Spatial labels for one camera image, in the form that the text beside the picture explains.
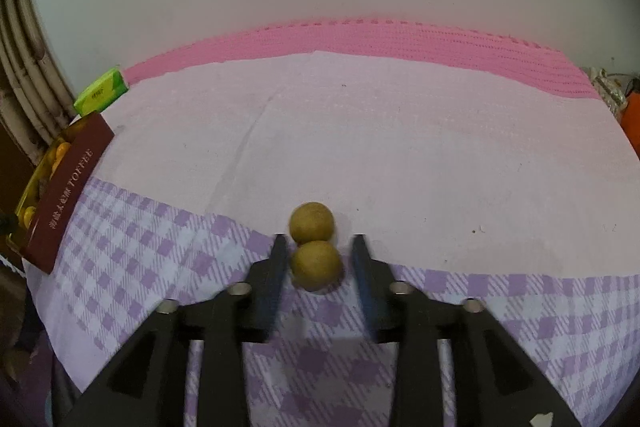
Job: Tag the red and gold tin box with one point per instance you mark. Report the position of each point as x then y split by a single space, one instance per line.
70 187

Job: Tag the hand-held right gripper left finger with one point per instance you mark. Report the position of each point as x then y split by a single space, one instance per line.
272 287

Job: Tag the crinkled white packaging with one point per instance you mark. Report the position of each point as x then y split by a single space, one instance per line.
605 89

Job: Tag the purple checked tablecloth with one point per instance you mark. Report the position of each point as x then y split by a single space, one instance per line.
400 157

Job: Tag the green tissue pack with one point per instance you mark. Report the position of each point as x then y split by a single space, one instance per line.
100 92

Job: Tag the orange plastic bag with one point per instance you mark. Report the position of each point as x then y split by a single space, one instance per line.
632 117

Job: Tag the brown longan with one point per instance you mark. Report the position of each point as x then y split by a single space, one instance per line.
311 223
316 264

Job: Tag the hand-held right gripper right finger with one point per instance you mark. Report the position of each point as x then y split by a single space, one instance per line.
367 287

